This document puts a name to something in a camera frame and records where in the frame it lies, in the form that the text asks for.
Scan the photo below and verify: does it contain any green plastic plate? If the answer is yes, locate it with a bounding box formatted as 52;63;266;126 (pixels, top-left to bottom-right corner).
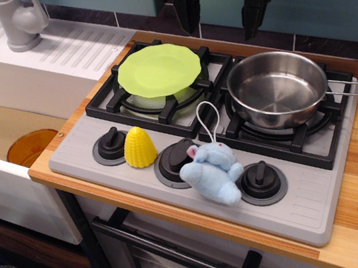
117;43;202;98

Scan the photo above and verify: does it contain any stainless steel pan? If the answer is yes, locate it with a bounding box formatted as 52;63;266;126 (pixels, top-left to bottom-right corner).
225;51;358;130

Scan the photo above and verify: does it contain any black left burner grate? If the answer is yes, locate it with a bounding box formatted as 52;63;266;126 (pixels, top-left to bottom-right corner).
85;40;233;138

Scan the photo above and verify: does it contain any black burner grate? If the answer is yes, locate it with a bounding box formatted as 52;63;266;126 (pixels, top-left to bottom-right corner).
213;58;357;169
85;40;233;138

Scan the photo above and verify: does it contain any black right burner grate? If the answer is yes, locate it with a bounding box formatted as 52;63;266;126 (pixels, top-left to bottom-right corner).
213;58;357;169

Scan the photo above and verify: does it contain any yellow plastic corn toy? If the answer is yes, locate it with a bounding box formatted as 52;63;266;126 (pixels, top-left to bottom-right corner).
124;126;158;168

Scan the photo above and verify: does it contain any blue stuffed hippo toy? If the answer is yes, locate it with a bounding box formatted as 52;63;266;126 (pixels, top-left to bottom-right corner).
169;95;250;212

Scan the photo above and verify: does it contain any black middle stove knob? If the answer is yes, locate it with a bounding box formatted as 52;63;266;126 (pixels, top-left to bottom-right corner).
154;138;195;189

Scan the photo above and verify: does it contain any black stove knob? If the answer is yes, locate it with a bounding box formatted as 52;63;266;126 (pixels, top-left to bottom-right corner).
154;138;195;189
92;127;127;167
235;161;288;207

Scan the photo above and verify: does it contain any black left stove knob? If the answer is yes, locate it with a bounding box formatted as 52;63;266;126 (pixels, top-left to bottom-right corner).
92;127;127;167

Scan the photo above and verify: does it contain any black right stove knob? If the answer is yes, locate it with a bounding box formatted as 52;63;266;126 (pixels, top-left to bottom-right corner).
235;161;288;207

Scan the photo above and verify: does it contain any grey toy faucet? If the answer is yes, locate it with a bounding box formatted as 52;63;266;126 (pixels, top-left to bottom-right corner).
0;0;49;53

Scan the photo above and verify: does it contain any grey toy stove top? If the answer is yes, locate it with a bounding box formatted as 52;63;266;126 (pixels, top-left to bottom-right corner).
31;9;358;268

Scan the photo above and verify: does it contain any white toy sink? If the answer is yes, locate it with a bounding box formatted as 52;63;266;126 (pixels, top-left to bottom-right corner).
0;20;134;245

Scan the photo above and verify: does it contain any orange plastic bowl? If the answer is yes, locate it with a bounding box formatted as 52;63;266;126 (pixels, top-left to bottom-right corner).
7;129;58;167

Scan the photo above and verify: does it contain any toy oven door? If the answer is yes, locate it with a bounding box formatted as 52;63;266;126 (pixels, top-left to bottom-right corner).
88;180;307;268

